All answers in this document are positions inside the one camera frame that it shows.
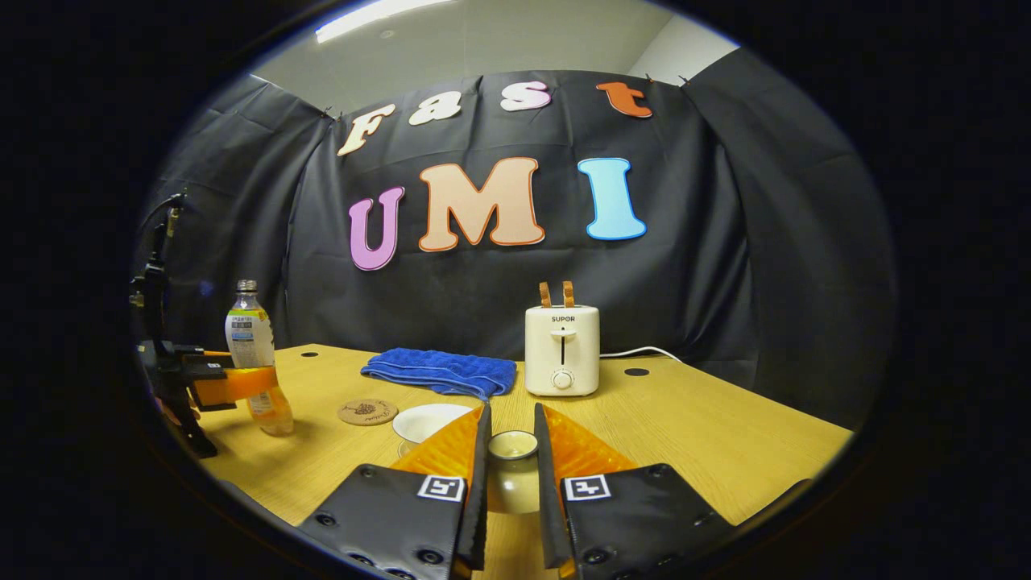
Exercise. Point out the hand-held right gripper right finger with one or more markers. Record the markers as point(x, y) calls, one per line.
point(549, 499)

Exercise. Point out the toast slice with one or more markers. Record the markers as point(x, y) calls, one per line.
point(569, 294)
point(545, 296)

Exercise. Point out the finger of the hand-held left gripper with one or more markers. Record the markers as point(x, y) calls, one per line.
point(197, 352)
point(233, 385)

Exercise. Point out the cream teacup lid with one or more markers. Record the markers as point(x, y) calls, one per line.
point(513, 483)

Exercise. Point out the cream ceramic teacup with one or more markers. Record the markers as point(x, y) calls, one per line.
point(427, 419)

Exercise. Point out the folded blue towel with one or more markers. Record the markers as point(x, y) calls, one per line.
point(443, 370)

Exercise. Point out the black backdrop cloth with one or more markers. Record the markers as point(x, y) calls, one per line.
point(483, 290)

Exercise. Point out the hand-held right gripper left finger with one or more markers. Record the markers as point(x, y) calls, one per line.
point(477, 499)

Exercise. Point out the cream toaster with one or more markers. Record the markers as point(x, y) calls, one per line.
point(562, 346)

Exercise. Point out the round cork coaster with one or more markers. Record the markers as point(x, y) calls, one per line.
point(366, 412)

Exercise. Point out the clear orange-drink water bottle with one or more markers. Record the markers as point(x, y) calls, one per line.
point(250, 338)

